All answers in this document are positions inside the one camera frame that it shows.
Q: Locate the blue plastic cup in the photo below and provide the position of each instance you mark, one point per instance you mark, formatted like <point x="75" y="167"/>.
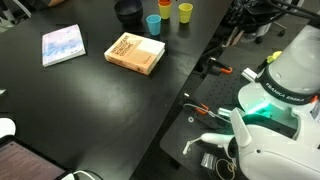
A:
<point x="153" y="25"/>

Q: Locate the lime yellow plastic cup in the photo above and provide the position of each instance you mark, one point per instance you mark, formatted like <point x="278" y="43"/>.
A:
<point x="185" y="13"/>

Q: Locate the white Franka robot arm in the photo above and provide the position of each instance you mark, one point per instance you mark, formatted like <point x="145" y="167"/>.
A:
<point x="283" y="140"/>

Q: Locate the person forearm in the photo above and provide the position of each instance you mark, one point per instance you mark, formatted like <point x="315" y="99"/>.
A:
<point x="56" y="2"/>

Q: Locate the black orange bar clamp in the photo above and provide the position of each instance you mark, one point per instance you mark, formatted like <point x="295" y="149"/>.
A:
<point x="196" y="106"/>
<point x="218" y="66"/>

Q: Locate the small white washer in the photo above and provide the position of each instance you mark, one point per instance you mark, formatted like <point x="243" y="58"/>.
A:
<point x="190" y="119"/>

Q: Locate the orange robotics textbook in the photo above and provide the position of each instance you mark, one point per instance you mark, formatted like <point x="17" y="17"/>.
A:
<point x="133" y="51"/>

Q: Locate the silver metal cylinder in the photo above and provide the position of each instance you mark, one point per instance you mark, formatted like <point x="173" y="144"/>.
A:
<point x="225" y="112"/>

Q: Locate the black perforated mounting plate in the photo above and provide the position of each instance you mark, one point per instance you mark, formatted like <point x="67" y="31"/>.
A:
<point x="206" y="143"/>

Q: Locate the white plastic hook tool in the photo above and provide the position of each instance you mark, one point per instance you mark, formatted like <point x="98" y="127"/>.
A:
<point x="213" y="137"/>

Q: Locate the black bowl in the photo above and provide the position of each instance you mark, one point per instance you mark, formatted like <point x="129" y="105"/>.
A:
<point x="128" y="11"/>

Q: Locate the small clear plastic bag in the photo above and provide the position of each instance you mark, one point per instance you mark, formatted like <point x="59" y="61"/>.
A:
<point x="208" y="160"/>

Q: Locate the orange plastic cup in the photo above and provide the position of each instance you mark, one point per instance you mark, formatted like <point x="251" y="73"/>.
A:
<point x="164" y="2"/>

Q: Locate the white rectangular block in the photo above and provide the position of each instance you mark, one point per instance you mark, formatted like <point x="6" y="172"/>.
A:
<point x="249" y="74"/>

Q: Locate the yellow rubber band loop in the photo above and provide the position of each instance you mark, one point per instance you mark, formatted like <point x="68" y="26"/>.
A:
<point x="220" y="170"/>

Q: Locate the pale blue paperback book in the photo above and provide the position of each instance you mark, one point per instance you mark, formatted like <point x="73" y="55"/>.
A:
<point x="62" y="45"/>

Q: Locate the office chair with wheels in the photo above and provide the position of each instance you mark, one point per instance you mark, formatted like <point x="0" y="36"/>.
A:
<point x="253" y="20"/>

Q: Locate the yellow green plastic knob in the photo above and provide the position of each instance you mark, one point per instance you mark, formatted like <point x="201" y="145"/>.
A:
<point x="275" y="56"/>

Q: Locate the small orange plastic piece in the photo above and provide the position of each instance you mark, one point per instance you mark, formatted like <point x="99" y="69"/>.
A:
<point x="314" y="98"/>

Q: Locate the open laptop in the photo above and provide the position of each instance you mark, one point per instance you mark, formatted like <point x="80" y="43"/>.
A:
<point x="23" y="163"/>

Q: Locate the white round plate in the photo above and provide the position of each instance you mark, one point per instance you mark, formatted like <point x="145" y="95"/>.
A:
<point x="6" y="127"/>

